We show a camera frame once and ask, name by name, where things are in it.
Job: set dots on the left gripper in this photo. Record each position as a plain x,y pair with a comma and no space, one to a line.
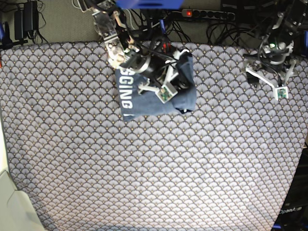
273,62

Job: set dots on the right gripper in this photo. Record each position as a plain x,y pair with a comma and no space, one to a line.
151,66

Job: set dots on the blue T-shirt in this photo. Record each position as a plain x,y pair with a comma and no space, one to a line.
134,105

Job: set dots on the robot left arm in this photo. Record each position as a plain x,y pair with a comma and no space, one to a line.
277,45

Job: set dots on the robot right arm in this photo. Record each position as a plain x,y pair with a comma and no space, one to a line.
118,37

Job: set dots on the red table clamp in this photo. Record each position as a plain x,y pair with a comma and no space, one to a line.
166,48

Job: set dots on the black power strip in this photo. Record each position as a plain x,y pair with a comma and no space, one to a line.
205,14

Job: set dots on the fan-patterned table cloth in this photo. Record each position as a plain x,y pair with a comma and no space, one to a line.
226,166

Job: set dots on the black OpenArm box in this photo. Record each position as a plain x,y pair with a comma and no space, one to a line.
294,213

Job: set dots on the black power adapter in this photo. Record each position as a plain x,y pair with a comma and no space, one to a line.
26,20

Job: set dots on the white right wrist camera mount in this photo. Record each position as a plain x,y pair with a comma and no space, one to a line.
168,89

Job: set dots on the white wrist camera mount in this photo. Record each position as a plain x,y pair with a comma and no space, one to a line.
168,89
269,79

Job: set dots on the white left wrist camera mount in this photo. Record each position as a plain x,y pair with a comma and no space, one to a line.
269,79

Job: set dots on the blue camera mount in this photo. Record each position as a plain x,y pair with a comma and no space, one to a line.
149,4

